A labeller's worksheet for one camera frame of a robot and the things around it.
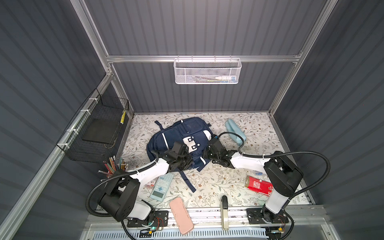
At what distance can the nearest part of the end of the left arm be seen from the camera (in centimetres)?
64

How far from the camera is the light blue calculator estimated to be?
806 millimetres

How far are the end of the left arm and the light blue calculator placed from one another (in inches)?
4.4
